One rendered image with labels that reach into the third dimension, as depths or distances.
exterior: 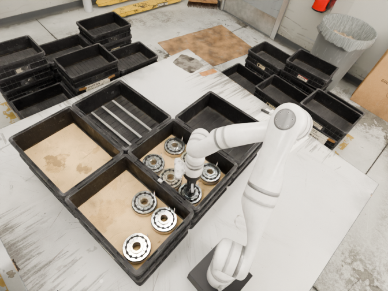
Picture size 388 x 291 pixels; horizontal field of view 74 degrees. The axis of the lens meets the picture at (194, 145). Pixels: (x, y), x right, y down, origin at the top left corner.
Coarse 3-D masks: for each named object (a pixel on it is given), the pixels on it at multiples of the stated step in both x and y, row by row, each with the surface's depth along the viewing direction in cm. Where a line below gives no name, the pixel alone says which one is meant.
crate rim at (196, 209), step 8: (176, 120) 125; (160, 128) 121; (184, 128) 123; (136, 144) 114; (128, 152) 110; (136, 160) 109; (232, 160) 114; (144, 168) 107; (232, 168) 112; (224, 176) 109; (168, 184) 103; (176, 192) 101; (184, 200) 100; (192, 208) 98; (200, 208) 101
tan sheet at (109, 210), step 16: (128, 176) 115; (112, 192) 109; (128, 192) 110; (80, 208) 103; (96, 208) 104; (112, 208) 105; (128, 208) 106; (96, 224) 100; (112, 224) 101; (128, 224) 102; (144, 224) 102; (112, 240) 97; (160, 240) 99
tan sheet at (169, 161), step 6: (168, 138) 130; (162, 144) 128; (156, 150) 125; (162, 150) 125; (144, 156) 122; (162, 156) 123; (168, 156) 124; (180, 156) 124; (168, 162) 122; (204, 162) 124; (222, 174) 121; (186, 180) 117; (198, 180) 117; (204, 186) 116; (210, 186) 116; (204, 192) 114
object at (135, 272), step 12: (120, 156) 109; (108, 168) 105; (156, 180) 104; (72, 192) 97; (168, 192) 101; (72, 204) 94; (84, 216) 92; (192, 216) 96; (180, 228) 93; (168, 240) 90; (156, 252) 87; (144, 264) 84
